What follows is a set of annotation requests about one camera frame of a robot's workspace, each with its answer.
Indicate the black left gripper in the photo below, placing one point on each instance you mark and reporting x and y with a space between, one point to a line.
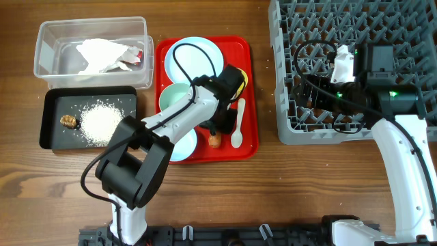
229 125

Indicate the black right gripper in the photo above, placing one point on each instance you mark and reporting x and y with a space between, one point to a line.
304 94

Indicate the orange carrot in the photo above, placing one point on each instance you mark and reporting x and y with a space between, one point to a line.
214 141

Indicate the light blue bowl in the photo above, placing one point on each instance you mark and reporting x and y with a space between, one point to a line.
184 147

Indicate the yellow plastic cup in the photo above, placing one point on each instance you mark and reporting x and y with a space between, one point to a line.
243 85

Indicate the mint green bowl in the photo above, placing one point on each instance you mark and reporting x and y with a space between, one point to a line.
171 94

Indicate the light blue plate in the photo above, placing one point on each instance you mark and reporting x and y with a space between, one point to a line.
197 56

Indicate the white rice pile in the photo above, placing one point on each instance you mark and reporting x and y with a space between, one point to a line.
96 122

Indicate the white paper napkin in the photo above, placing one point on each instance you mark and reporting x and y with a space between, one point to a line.
104 55

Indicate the brown food scrap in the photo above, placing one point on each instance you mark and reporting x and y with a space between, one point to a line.
68 121

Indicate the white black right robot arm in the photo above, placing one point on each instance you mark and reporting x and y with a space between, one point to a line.
364 81

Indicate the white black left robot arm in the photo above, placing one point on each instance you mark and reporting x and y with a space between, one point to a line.
134 164

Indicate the grey dishwasher rack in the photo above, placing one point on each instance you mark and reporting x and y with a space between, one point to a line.
301 33

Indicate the black food waste tray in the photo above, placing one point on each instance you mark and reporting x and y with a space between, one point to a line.
58 102

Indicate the clear plastic waste bin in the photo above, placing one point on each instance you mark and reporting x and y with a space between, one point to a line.
58 62

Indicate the white plastic spoon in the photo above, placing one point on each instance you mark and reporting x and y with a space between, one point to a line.
236 137

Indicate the red serving tray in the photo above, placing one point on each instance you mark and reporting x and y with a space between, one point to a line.
236 52

